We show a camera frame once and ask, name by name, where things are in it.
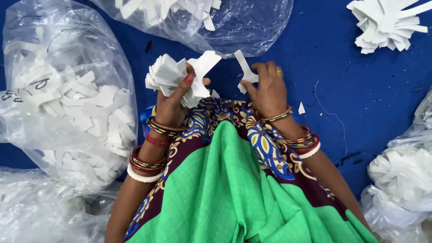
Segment white thread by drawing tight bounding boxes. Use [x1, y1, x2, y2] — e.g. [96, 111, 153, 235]
[313, 80, 348, 157]

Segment red bangles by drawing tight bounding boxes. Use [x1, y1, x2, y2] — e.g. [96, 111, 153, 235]
[129, 145, 168, 173]
[293, 134, 320, 156]

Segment crumpled empty clear plastic bag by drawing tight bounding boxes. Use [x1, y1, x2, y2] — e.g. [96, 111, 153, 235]
[0, 167, 123, 243]

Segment person's right hand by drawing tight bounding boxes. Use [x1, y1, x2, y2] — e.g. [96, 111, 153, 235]
[240, 61, 288, 119]

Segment blue floor sheet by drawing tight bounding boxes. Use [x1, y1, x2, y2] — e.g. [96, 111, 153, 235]
[0, 0, 432, 200]

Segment large marked clear plastic bag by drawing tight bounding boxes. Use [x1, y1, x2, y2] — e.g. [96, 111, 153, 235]
[0, 0, 138, 194]

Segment clear bag of white cutouts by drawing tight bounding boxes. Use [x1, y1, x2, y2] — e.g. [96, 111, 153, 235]
[89, 0, 294, 59]

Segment brown green wrist bangles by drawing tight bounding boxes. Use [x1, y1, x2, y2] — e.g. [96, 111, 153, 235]
[284, 125, 313, 148]
[259, 106, 293, 123]
[146, 116, 187, 137]

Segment stack of white foam cutouts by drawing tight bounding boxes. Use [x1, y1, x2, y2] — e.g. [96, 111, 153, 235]
[145, 51, 222, 109]

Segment green patterned saree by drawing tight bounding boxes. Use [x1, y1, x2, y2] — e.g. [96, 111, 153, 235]
[124, 97, 379, 243]

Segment white bangle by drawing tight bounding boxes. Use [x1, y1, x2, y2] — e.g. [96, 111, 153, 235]
[298, 142, 321, 160]
[127, 164, 165, 183]

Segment single white foam cutout piece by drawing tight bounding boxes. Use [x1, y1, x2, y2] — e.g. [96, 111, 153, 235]
[234, 49, 260, 95]

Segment person's left hand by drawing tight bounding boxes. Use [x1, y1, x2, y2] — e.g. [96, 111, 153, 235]
[155, 62, 212, 129]

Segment crumpled clear bag of cutouts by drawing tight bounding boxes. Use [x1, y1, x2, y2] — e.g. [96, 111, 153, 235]
[359, 86, 432, 243]

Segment loose pile of white cutouts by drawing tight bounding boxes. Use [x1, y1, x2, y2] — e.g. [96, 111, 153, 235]
[346, 0, 432, 55]

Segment red thread wristband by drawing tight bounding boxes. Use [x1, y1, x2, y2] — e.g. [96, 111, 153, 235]
[144, 134, 170, 148]

